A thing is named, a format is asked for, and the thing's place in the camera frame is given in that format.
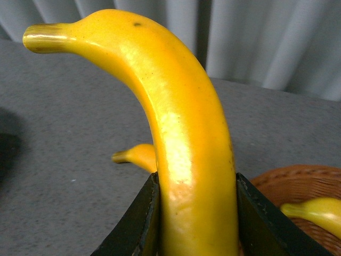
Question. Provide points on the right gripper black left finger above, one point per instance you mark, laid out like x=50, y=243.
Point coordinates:
x=136, y=233

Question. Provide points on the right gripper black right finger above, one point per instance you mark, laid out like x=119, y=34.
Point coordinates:
x=265, y=230

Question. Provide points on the yellow banana with dark spot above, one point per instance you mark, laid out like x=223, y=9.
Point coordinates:
x=190, y=134

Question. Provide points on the yellow plastic banana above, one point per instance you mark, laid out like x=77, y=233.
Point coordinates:
x=142, y=155

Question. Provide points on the brown wicker basket with bananas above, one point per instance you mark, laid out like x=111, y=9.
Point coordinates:
x=298, y=183

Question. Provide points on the pale grey curtain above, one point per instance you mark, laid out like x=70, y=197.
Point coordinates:
x=291, y=46

